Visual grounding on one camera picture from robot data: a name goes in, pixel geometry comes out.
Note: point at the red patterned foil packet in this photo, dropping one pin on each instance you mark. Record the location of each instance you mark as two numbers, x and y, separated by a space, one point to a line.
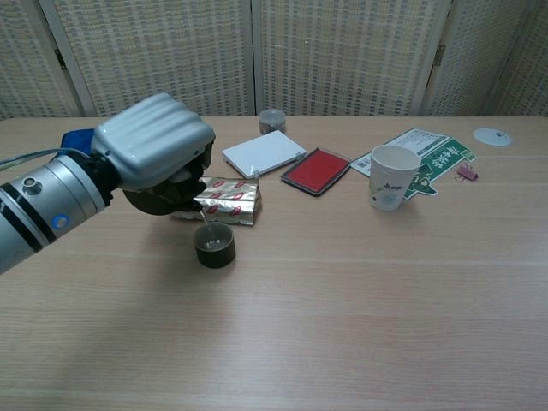
235 201

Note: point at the green white flattened carton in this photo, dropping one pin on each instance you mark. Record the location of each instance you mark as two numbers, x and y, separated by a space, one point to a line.
445 156

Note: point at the brass screen hinge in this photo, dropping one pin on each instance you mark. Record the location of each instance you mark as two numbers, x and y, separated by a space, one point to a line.
441 55
60 59

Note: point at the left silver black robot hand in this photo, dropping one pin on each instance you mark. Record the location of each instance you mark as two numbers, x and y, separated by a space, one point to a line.
154 141

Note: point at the white paper cup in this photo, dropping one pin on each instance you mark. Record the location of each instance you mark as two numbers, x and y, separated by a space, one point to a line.
387 188

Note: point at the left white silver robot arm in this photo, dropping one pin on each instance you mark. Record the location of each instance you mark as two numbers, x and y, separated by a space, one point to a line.
43 201

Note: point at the red ink pad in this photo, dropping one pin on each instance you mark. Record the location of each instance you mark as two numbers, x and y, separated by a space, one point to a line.
317 169

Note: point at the white flat plastic case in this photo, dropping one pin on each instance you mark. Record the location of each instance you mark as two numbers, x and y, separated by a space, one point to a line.
263 152

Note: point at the white round disc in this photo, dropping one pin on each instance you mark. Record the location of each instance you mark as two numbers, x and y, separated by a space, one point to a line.
488 137

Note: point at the red binder clip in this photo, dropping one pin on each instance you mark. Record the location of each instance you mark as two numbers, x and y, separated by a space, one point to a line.
466 172

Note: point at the small round metal tin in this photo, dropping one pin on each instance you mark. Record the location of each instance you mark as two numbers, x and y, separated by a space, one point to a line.
216 257

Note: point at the woven folding screen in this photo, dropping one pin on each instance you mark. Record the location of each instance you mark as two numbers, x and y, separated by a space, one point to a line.
171 51

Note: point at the small clear round jar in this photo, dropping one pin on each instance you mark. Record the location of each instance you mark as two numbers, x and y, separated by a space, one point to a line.
272 122

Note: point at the black teapot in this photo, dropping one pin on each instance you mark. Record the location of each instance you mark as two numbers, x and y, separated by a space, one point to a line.
154 204

